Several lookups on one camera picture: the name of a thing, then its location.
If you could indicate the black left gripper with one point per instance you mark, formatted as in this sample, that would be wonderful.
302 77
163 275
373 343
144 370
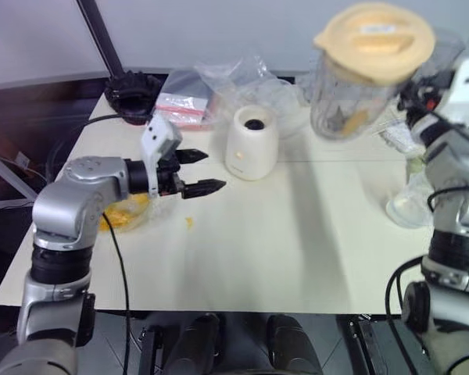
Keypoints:
170 181

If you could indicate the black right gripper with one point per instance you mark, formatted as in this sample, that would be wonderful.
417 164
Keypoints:
430 93

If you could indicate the cream blender lid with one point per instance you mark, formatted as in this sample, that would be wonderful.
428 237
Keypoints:
375 39

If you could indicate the yellow food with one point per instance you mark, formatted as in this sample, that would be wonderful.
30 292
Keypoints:
125 215

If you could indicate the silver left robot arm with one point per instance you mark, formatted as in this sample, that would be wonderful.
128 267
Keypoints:
62 203

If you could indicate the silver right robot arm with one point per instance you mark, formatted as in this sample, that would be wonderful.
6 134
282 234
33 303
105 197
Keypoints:
453 187

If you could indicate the white blender base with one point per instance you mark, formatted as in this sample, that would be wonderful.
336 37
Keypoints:
250 152

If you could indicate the green cloth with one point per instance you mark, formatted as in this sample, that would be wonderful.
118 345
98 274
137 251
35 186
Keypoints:
416 166

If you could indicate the zip bag with red seal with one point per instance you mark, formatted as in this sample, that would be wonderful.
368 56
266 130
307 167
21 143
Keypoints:
181 105

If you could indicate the crumpled clear plastic bag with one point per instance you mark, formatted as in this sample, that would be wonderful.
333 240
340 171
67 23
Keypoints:
238 82

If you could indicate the black stand base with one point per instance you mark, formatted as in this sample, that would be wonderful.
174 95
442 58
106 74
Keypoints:
131 97

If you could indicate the black stand pole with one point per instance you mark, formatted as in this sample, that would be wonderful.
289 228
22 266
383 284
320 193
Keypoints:
101 35

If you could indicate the dark rounded shape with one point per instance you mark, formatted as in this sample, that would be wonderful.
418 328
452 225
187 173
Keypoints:
193 340
289 343

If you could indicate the brown cardboard box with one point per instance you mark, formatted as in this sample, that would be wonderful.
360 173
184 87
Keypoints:
8 152

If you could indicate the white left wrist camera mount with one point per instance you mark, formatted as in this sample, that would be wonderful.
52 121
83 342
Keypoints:
156 136

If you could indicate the black metal frame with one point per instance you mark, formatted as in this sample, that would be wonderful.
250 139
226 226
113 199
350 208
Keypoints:
369 343
148 351

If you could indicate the white metal frame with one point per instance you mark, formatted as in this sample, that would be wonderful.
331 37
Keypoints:
8 176

